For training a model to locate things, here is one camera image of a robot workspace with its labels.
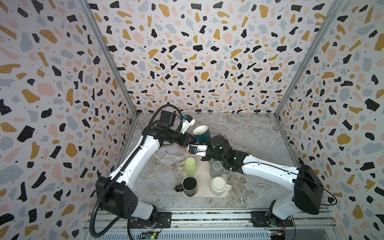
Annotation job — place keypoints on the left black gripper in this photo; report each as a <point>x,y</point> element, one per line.
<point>185,141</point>

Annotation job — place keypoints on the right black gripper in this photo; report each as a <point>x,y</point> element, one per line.
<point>207,151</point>

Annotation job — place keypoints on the dark green mug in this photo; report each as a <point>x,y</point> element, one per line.
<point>202,133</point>

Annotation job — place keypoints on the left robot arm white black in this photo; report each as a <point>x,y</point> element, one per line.
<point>115,192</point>

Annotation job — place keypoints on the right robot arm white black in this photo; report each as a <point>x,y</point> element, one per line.
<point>306,190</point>

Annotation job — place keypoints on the grey mug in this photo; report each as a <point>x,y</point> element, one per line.
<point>216,169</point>

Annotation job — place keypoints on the light green mug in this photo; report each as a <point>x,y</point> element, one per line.
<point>189,167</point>

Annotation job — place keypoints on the white mug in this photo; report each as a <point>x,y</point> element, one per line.
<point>219,186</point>

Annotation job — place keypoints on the black mug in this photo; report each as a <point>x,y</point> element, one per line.
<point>189,186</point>

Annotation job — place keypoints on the cream rectangular tray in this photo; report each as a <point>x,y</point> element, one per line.
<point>203,179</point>

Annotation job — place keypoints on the left green circuit board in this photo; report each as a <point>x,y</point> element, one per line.
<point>148,236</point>

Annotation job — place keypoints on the right circuit board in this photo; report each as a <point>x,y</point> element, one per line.
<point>277,235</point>

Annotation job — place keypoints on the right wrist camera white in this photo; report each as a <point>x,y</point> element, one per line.
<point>199,150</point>

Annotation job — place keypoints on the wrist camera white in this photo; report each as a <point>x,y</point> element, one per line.
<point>199,150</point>
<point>187,121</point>

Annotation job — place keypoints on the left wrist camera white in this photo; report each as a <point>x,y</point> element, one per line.
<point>187,121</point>

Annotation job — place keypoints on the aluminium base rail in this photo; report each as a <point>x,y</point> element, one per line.
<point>226,224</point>

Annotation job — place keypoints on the left aluminium corner post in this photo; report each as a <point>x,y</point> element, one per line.
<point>84,5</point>

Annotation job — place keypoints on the aluminium corner post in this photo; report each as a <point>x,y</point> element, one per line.
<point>84,5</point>
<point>331,14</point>

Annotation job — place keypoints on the right aluminium corner post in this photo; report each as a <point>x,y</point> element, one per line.
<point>331,14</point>

